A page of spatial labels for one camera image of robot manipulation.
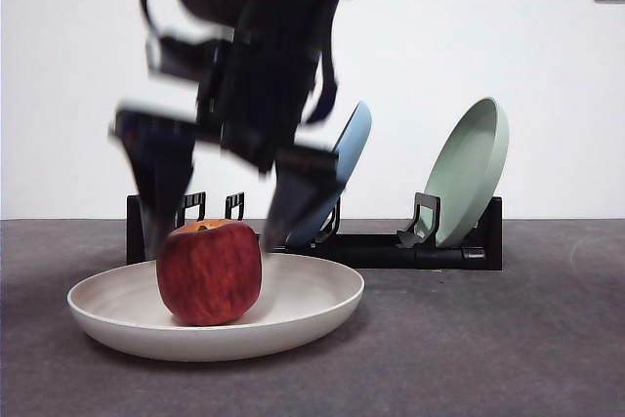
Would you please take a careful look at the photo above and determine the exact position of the cream yellow round plate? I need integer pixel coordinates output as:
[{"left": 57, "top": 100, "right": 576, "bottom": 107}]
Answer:
[{"left": 66, "top": 254, "right": 366, "bottom": 363}]

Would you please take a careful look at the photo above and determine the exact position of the red apple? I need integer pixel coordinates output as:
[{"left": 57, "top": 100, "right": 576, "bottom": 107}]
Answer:
[{"left": 155, "top": 219, "right": 264, "bottom": 327}]

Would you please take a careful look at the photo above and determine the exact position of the blue round plate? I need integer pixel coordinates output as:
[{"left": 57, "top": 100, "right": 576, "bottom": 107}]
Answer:
[{"left": 285, "top": 101, "right": 373, "bottom": 247}]

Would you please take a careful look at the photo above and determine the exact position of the black plastic plate rack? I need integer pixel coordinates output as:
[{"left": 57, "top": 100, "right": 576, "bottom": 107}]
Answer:
[{"left": 125, "top": 190, "right": 503, "bottom": 271}]

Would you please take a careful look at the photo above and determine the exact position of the green round plate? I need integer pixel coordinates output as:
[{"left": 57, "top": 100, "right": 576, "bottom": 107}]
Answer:
[{"left": 422, "top": 97, "right": 510, "bottom": 248}]

